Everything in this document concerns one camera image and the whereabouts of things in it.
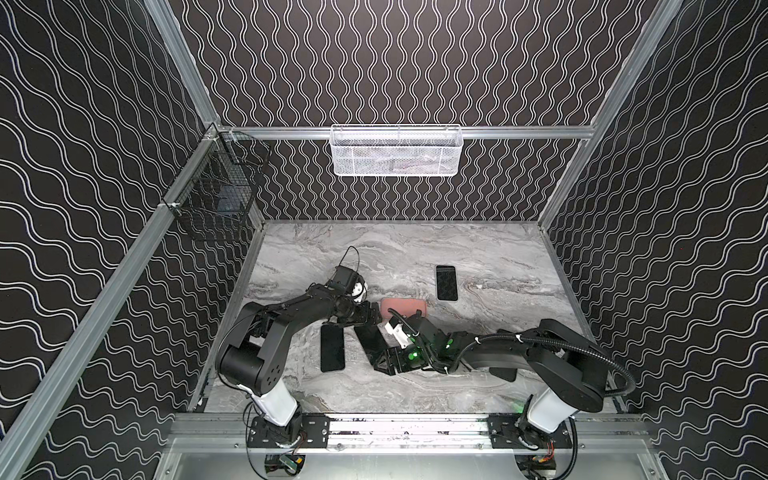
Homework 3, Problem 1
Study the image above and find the black phone purple edge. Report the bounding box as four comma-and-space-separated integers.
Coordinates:
354, 325, 389, 364

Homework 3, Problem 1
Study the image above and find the pink phone case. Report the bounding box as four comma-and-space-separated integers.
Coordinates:
380, 298, 427, 321

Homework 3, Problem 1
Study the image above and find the white smartphone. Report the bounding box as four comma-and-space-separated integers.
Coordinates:
435, 265, 460, 302

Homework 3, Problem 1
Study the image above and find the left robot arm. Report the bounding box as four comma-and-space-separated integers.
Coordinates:
215, 265, 380, 427

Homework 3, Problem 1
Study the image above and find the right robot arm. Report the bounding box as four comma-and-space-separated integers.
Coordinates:
355, 309, 637, 435

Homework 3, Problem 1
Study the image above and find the black phone blue edge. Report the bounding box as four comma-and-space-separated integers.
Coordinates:
320, 323, 346, 373

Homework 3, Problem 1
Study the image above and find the black phone case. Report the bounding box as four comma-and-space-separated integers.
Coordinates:
488, 367, 518, 383

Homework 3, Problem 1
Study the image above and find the aluminium back crossbar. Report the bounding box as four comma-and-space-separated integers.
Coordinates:
222, 125, 596, 141

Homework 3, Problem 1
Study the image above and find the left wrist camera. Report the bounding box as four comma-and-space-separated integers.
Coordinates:
351, 280, 367, 303

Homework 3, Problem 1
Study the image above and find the white wire mesh basket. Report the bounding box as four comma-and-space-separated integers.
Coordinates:
329, 133, 464, 177

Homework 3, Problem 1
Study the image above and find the black wire mesh basket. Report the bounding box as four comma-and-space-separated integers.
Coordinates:
169, 129, 273, 244

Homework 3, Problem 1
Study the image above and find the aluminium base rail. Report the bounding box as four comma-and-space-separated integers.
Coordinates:
166, 413, 653, 454

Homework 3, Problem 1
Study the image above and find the aluminium left side rail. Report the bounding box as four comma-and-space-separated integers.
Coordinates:
1, 124, 219, 479

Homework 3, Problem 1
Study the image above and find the aluminium corner post left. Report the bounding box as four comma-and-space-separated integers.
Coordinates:
145, 0, 220, 125

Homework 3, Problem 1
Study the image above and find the aluminium corner post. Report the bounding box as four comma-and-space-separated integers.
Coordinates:
538, 0, 683, 232
145, 0, 220, 125

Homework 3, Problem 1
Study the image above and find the aluminium corner post right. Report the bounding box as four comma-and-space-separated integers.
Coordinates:
538, 0, 683, 232

